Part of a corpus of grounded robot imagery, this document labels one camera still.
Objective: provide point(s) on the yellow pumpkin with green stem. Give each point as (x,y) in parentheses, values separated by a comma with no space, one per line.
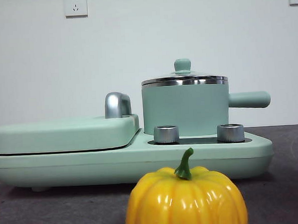
(184,205)

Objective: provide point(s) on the mint green saucepan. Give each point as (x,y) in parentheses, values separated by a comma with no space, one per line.
(183,107)

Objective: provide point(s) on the silver control knob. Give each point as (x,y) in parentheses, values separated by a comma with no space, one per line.
(230,133)
(166,135)

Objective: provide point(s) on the mint green breakfast machine base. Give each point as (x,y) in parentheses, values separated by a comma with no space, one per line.
(67,169)

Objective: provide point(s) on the glass lid with green knob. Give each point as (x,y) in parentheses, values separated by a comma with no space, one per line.
(182,65)

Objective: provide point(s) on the mint green hinged griddle cover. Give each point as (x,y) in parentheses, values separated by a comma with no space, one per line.
(65,136)

